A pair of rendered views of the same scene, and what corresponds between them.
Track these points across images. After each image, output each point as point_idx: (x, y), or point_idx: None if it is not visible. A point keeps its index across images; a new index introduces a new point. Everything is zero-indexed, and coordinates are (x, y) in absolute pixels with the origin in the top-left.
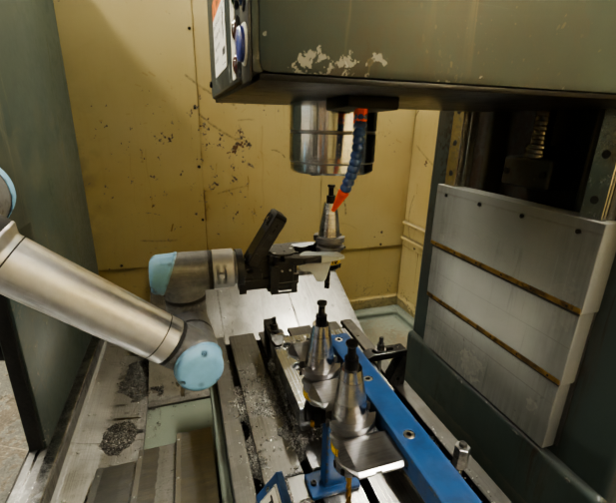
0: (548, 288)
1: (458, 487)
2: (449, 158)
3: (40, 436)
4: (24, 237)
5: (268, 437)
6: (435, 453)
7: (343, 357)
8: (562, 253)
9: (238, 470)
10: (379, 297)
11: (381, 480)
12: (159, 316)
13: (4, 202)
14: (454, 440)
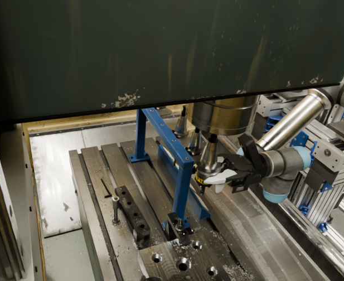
0: (32, 182)
1: (153, 115)
2: (17, 240)
3: None
4: (314, 97)
5: (217, 249)
6: (156, 120)
7: (184, 148)
8: (26, 155)
9: (224, 229)
10: None
11: (150, 227)
12: (266, 135)
13: None
14: (98, 252)
